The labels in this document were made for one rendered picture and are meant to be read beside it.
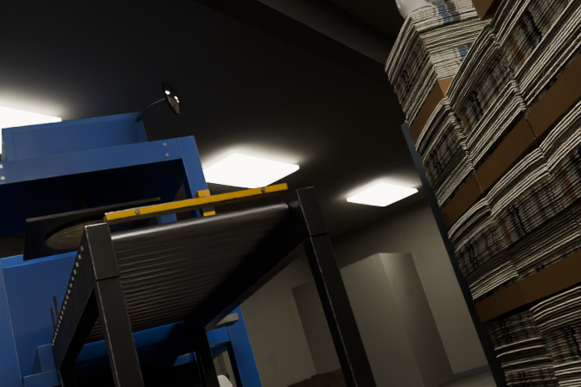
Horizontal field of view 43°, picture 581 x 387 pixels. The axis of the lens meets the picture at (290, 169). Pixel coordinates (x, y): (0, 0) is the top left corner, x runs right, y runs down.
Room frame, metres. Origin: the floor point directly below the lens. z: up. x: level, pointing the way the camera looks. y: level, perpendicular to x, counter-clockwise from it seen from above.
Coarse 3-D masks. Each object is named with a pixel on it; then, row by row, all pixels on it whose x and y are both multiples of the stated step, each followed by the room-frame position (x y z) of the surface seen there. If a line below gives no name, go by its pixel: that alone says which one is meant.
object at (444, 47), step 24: (456, 0) 1.51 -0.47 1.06; (408, 24) 1.52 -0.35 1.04; (432, 24) 1.49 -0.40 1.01; (456, 24) 1.51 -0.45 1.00; (480, 24) 1.52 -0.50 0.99; (408, 48) 1.57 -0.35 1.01; (432, 48) 1.50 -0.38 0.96; (456, 48) 1.51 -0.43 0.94; (408, 72) 1.65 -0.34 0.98; (432, 72) 1.51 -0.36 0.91; (408, 96) 1.70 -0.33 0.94; (408, 120) 1.77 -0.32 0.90
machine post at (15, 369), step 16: (0, 272) 2.64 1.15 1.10; (0, 288) 2.63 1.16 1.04; (0, 304) 2.63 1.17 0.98; (0, 320) 2.63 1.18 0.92; (0, 336) 2.62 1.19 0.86; (0, 352) 2.62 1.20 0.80; (16, 352) 2.64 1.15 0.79; (0, 368) 2.61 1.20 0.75; (16, 368) 2.64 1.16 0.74; (0, 384) 2.61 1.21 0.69; (16, 384) 2.63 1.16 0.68
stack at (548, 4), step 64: (512, 0) 1.06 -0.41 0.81; (576, 0) 0.91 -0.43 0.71; (512, 64) 1.14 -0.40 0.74; (448, 128) 1.47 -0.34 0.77; (512, 128) 1.23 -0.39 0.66; (576, 128) 1.03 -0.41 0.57; (448, 192) 1.63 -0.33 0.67; (512, 192) 1.30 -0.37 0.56; (576, 192) 1.10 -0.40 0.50; (512, 256) 1.45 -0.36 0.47; (512, 320) 1.57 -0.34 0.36; (576, 320) 1.27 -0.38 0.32; (512, 384) 1.70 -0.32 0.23; (576, 384) 1.37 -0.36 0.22
